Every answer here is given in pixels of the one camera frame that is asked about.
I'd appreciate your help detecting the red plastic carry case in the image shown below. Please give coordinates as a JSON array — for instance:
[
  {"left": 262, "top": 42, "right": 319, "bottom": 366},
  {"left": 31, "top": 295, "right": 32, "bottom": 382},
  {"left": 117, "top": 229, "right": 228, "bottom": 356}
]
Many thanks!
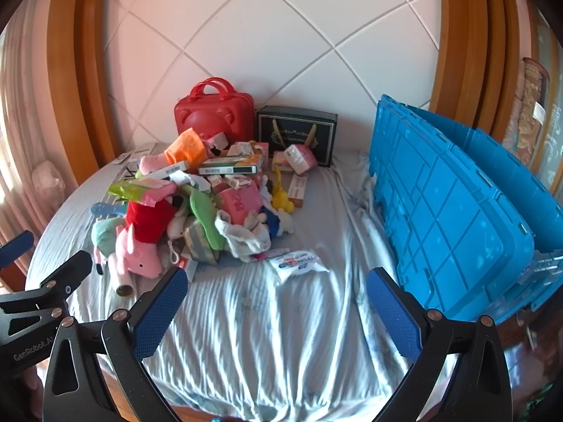
[{"left": 173, "top": 78, "right": 256, "bottom": 150}]

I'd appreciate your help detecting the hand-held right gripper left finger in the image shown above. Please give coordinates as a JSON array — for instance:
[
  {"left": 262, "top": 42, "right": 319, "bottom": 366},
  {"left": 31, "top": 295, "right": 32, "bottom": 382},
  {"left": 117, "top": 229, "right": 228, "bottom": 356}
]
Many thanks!
[{"left": 43, "top": 267, "right": 190, "bottom": 422}]

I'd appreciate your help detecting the red dress pig plush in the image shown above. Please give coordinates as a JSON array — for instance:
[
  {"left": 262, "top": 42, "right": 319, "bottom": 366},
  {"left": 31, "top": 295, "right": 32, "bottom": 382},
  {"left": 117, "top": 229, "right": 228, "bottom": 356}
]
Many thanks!
[{"left": 115, "top": 198, "right": 177, "bottom": 279}]

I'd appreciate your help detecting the white wet wipes packet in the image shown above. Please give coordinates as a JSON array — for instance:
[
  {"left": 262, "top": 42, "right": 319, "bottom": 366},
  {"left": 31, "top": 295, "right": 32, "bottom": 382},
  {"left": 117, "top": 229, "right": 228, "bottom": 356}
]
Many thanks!
[{"left": 269, "top": 250, "right": 328, "bottom": 283}]

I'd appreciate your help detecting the blue white plush toy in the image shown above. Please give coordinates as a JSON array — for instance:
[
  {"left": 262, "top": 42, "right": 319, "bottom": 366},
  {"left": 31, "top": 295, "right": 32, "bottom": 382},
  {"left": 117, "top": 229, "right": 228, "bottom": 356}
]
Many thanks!
[{"left": 264, "top": 209, "right": 293, "bottom": 240}]

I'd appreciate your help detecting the teal dress pig plush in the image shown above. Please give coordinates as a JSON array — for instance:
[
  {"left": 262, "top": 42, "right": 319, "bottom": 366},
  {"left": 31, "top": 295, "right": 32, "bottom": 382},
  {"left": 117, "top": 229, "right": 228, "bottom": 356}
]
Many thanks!
[{"left": 91, "top": 217, "right": 128, "bottom": 273}]

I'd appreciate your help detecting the green dinosaur plush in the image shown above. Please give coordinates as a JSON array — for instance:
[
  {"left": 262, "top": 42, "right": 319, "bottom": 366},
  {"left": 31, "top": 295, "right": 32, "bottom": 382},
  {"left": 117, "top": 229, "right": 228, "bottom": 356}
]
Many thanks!
[{"left": 180, "top": 183, "right": 226, "bottom": 249}]

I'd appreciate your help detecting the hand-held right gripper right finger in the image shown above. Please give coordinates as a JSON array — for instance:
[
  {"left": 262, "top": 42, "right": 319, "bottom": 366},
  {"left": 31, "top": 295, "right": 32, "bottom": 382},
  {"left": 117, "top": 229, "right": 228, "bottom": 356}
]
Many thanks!
[{"left": 366, "top": 266, "right": 513, "bottom": 422}]

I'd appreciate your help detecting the orange white carton box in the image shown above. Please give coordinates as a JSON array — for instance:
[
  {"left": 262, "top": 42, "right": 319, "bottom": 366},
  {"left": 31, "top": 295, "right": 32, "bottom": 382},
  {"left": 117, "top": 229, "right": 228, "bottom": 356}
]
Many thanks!
[{"left": 288, "top": 171, "right": 309, "bottom": 207}]

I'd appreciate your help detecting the black gift box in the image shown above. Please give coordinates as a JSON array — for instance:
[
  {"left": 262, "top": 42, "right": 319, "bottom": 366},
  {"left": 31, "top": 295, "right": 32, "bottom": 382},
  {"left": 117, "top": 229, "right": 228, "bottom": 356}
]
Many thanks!
[{"left": 256, "top": 105, "right": 339, "bottom": 168}]

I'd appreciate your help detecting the wooden headboard post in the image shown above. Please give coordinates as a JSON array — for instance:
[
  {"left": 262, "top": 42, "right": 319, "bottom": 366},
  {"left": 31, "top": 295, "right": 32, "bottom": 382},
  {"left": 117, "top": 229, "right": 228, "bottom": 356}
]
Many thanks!
[
  {"left": 429, "top": 0, "right": 537, "bottom": 141},
  {"left": 46, "top": 0, "right": 128, "bottom": 163}
]

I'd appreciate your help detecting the striped bed sheet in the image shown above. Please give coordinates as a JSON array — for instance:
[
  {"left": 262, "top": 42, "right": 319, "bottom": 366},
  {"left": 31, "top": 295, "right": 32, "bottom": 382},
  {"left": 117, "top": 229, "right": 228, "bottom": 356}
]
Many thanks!
[{"left": 26, "top": 149, "right": 462, "bottom": 418}]

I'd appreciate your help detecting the orange dress pig plush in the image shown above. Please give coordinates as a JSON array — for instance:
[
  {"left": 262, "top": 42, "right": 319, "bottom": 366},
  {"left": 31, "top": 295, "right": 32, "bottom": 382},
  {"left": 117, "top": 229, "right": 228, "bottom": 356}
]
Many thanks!
[{"left": 140, "top": 128, "right": 209, "bottom": 174}]

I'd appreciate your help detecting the pink packet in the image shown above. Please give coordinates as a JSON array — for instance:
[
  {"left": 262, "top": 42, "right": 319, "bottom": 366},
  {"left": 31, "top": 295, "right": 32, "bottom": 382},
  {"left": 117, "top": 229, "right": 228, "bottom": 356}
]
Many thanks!
[{"left": 219, "top": 183, "right": 261, "bottom": 225}]

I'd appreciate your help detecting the pink toothbrush package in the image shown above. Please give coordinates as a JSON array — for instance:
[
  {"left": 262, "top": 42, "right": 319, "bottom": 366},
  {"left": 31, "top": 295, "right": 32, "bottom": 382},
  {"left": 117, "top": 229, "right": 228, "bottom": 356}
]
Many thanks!
[{"left": 248, "top": 248, "right": 291, "bottom": 263}]

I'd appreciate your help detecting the white sock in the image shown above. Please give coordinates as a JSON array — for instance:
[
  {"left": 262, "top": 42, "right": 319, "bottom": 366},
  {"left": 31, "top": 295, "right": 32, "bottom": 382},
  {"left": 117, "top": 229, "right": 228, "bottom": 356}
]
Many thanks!
[{"left": 214, "top": 210, "right": 271, "bottom": 260}]

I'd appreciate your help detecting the pale pleated curtain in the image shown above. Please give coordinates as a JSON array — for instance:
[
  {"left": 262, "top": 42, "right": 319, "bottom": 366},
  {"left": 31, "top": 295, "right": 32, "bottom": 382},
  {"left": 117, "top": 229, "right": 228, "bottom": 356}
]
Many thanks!
[{"left": 0, "top": 0, "right": 58, "bottom": 247}]

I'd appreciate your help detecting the white plastic bag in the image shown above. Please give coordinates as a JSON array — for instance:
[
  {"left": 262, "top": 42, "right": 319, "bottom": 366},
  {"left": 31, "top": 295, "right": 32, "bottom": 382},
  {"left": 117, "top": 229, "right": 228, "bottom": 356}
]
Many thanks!
[{"left": 33, "top": 160, "right": 60, "bottom": 198}]

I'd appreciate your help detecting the yellow plush toy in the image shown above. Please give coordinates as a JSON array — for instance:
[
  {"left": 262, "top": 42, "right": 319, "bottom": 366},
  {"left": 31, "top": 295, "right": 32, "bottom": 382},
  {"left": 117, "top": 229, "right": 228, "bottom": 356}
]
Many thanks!
[{"left": 272, "top": 165, "right": 295, "bottom": 214}]

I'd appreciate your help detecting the pink tissue pack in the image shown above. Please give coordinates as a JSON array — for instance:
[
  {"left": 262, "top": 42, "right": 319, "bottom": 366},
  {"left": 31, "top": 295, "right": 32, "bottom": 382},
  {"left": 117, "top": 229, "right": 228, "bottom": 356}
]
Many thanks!
[{"left": 285, "top": 144, "right": 316, "bottom": 174}]

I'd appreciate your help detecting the grey striped cloth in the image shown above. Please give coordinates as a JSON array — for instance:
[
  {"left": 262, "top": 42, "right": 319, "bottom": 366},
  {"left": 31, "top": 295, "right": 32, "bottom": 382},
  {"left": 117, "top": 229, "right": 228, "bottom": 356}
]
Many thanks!
[{"left": 185, "top": 220, "right": 221, "bottom": 264}]

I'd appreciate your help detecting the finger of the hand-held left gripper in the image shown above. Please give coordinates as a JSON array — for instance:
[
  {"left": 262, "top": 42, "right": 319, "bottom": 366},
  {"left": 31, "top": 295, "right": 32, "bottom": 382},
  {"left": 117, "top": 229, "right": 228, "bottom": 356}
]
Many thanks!
[
  {"left": 0, "top": 231, "right": 35, "bottom": 269},
  {"left": 26, "top": 250, "right": 94, "bottom": 314}
]

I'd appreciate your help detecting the white blue medicine box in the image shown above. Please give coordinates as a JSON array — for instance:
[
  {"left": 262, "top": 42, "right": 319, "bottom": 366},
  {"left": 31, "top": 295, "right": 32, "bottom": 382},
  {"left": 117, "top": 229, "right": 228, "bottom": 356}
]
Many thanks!
[{"left": 152, "top": 161, "right": 190, "bottom": 181}]

